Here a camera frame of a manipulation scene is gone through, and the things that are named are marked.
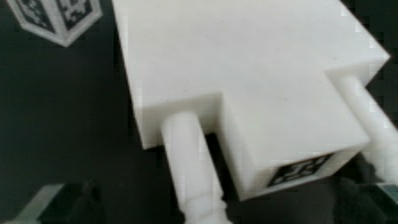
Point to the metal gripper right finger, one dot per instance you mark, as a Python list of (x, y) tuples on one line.
[(366, 197)]

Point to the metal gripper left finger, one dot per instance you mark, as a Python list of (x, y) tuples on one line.
[(66, 204)]

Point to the white chair seat part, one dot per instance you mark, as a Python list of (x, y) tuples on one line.
[(247, 69)]

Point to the small white tagged cube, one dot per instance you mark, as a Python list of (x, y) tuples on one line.
[(57, 19)]

